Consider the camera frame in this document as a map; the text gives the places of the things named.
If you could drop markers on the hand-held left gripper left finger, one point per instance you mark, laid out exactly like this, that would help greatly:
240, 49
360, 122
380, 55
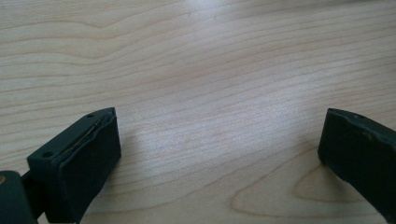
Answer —
77, 168

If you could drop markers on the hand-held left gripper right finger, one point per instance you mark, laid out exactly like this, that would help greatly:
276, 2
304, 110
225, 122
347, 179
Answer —
361, 149

